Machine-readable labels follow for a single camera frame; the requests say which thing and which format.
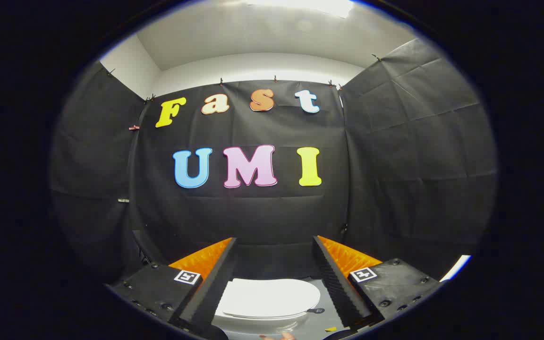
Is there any white toilet body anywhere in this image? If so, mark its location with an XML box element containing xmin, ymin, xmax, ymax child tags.
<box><xmin>212</xmin><ymin>279</ymin><xmax>340</xmax><ymax>338</ymax></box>

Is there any black backdrop cloth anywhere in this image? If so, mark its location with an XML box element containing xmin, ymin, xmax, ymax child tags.
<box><xmin>49</xmin><ymin>38</ymin><xmax>498</xmax><ymax>284</ymax></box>

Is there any white toilet lid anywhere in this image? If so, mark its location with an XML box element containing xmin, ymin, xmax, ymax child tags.
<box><xmin>220</xmin><ymin>278</ymin><xmax>322</xmax><ymax>318</ymax></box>

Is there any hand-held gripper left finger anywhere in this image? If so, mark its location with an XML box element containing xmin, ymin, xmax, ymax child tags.
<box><xmin>107</xmin><ymin>237</ymin><xmax>238</xmax><ymax>334</ymax></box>

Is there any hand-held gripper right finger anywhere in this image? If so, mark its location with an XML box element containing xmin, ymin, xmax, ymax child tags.
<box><xmin>312</xmin><ymin>235</ymin><xmax>443</xmax><ymax>332</ymax></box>

